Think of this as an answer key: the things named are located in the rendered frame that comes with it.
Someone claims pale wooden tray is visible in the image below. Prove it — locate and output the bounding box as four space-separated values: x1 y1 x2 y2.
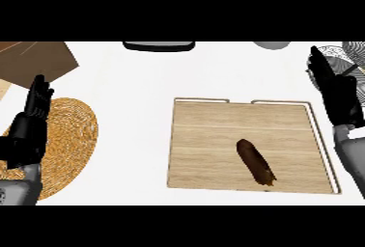
166 96 343 195

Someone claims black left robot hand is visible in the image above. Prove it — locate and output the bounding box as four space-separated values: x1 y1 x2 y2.
0 74 56 170

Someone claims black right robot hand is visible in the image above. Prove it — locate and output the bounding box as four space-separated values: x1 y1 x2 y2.
305 45 365 129

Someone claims round woven straw placemat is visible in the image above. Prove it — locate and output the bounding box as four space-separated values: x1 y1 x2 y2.
0 96 101 202

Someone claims grey round object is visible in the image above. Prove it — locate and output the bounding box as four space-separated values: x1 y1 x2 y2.
253 41 293 51

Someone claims black and grey appliance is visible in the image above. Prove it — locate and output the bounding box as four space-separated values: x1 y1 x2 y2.
121 41 197 53

